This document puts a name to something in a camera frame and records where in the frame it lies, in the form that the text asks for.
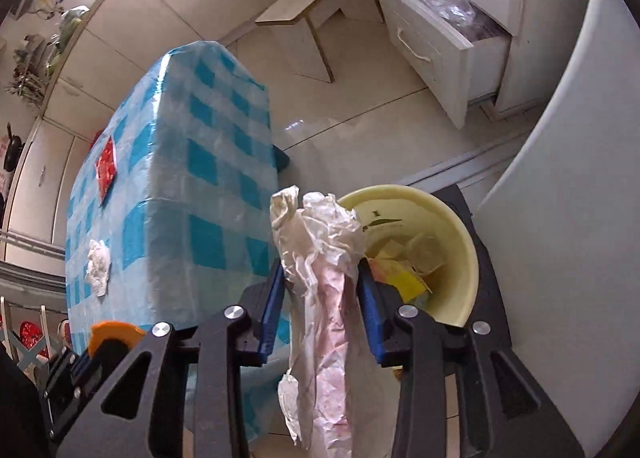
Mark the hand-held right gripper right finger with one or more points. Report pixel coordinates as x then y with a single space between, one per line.
375 323

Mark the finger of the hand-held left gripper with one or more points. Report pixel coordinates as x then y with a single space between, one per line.
75 378

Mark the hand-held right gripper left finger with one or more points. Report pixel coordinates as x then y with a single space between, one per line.
270 318

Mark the yellow snack packet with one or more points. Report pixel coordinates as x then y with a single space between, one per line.
402 283

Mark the white paper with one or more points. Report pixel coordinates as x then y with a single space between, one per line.
320 313

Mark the orange peel piece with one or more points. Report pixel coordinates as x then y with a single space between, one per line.
117 330

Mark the pale yellow bin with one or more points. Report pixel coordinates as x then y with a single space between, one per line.
450 218

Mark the wooden rack with blue braces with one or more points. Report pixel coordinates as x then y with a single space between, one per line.
30 355

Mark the red printed bag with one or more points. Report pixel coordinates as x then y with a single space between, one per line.
31 333

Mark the crumpled white tissue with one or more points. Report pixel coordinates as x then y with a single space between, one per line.
99 265

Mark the blue checked tablecloth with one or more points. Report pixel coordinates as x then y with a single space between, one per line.
200 147

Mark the red sauce packet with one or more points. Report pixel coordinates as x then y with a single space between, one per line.
106 167

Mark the white fridge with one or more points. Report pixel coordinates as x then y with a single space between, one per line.
575 238

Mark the black wok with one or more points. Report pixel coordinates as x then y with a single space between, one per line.
12 150

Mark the open white drawer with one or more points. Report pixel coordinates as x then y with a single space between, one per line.
430 52

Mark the white base cabinets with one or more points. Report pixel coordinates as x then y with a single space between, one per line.
125 37

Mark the bag of vegetables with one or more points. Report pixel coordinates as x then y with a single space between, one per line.
67 25

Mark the grey sliding door frame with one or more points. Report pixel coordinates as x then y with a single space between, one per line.
30 258

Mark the wall utensil rack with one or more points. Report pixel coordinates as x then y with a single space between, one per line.
30 82

